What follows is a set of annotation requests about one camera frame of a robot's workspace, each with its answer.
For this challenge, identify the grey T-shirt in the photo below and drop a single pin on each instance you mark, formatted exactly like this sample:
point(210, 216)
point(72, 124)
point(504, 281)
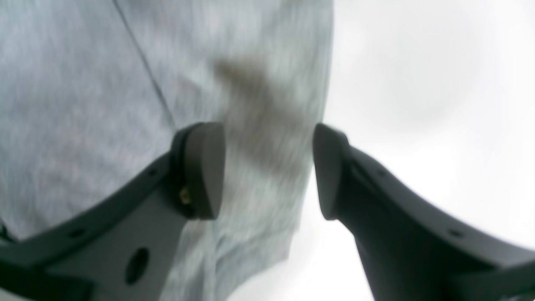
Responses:
point(92, 91)

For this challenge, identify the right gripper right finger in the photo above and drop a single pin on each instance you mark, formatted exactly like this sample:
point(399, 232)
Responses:
point(409, 249)

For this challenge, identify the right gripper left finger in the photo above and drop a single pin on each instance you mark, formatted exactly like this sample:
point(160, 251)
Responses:
point(123, 248)

